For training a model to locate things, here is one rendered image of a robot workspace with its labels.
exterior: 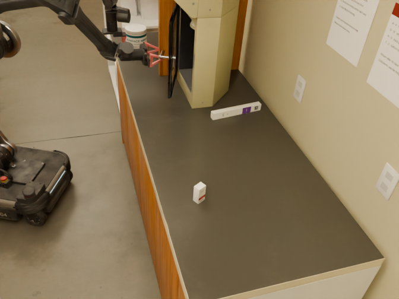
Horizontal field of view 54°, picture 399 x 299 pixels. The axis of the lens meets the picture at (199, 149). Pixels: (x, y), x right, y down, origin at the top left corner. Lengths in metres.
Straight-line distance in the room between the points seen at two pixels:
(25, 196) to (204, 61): 1.35
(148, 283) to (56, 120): 1.85
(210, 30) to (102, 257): 1.49
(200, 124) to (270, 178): 0.46
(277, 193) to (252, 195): 0.11
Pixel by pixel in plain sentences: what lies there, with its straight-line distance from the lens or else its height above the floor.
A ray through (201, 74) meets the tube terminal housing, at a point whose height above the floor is 1.13.
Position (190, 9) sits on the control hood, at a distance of 1.79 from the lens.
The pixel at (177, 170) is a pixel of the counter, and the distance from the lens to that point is 1.64.
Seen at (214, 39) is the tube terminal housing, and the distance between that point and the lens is 1.88.
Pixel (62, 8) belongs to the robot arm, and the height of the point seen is 1.50.
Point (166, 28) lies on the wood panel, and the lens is 2.20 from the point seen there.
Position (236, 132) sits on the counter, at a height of 0.94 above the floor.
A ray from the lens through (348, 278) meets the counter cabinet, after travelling 1.53.
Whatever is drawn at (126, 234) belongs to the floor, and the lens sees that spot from 2.63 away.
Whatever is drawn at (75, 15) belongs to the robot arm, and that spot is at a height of 1.46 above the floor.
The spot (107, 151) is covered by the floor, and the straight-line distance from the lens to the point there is 3.25.
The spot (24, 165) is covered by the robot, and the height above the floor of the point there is 0.26.
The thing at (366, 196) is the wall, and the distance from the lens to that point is 1.59.
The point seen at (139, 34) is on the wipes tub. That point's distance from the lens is 2.51.
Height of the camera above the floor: 2.04
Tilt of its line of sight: 39 degrees down
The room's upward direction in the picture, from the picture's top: 5 degrees clockwise
